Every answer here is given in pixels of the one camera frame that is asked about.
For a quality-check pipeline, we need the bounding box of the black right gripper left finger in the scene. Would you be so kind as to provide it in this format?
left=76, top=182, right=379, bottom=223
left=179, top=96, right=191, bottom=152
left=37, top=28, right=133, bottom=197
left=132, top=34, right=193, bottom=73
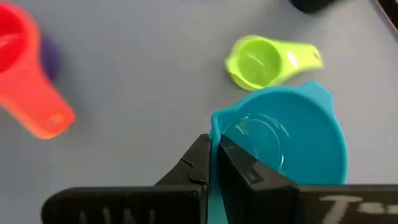
left=42, top=133, right=211, bottom=224

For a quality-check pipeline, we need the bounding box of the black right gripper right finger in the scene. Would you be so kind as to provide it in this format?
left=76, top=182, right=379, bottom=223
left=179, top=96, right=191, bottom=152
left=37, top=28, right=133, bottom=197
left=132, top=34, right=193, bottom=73
left=217, top=135, right=398, bottom=224

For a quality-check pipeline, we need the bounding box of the black plant pot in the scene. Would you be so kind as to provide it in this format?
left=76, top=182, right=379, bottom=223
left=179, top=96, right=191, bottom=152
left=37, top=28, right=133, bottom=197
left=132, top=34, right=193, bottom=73
left=289, top=0, right=340, bottom=14

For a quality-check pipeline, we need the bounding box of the purple plastic measuring cup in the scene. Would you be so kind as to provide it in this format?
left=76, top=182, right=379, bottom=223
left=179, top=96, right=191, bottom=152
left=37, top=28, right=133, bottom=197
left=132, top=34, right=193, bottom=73
left=39, top=33, right=60, bottom=82

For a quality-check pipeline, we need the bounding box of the teal plastic measuring cup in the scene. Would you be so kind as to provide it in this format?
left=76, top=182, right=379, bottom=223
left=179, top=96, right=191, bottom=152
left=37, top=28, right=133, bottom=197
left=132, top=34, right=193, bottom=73
left=207, top=81, right=348, bottom=224

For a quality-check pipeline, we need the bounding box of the red plastic measuring cup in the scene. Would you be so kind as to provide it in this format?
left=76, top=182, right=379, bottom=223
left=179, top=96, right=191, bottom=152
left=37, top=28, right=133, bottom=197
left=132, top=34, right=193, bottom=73
left=0, top=2, right=40, bottom=91

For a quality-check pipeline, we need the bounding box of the orange plastic measuring cup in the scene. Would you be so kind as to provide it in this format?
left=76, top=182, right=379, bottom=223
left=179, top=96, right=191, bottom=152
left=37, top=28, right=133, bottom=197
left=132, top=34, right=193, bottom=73
left=0, top=1, right=77, bottom=140

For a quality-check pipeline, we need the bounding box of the blue-grey table mat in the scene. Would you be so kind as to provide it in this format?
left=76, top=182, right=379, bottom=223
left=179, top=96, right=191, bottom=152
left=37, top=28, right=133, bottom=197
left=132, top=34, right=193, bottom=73
left=0, top=0, right=398, bottom=224

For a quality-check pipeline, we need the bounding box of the green plastic measuring cup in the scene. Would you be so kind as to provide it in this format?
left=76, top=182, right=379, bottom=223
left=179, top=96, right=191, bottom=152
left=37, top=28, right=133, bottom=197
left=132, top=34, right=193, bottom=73
left=224, top=34, right=324, bottom=91

